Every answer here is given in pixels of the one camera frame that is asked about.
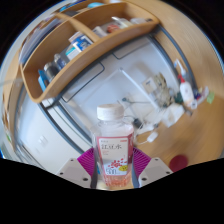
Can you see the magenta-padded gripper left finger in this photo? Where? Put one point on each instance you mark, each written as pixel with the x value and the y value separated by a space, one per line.
pixel 72 171

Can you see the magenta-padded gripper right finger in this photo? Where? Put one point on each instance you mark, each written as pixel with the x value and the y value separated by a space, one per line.
pixel 156 170

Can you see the clear bottle with pink drink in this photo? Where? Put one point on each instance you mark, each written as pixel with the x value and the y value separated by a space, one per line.
pixel 113 153

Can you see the flat round red coaster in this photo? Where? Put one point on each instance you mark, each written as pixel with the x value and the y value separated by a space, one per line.
pixel 178 163

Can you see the white tissue pack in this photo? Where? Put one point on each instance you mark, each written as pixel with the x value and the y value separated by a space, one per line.
pixel 173 115

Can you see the wooden tree figurine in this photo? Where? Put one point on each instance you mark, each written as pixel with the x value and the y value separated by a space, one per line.
pixel 163 88

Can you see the white desk lamp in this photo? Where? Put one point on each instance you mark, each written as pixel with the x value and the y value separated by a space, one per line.
pixel 138 88

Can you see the white pump lotion bottle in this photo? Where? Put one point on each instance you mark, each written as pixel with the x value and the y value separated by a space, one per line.
pixel 186 91

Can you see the small green packet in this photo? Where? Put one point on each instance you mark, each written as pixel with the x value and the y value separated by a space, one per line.
pixel 210 97

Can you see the wooden shelf unit with items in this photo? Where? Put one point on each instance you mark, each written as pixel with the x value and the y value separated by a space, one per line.
pixel 86 50

